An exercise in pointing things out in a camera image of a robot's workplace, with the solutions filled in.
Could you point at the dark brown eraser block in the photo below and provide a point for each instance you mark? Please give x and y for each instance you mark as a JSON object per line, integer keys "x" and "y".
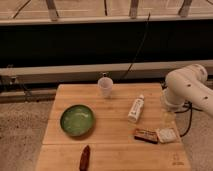
{"x": 145, "y": 135}

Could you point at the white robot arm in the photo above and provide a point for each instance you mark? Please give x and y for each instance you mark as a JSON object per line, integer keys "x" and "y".
{"x": 188, "y": 84}

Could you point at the translucent plastic cup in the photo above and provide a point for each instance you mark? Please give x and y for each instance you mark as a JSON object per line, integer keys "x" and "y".
{"x": 105, "y": 85}

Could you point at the white plastic bottle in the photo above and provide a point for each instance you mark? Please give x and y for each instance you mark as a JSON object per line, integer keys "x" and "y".
{"x": 136, "y": 109}

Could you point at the green ceramic bowl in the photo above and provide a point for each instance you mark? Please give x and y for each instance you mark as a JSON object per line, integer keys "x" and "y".
{"x": 77, "y": 120}

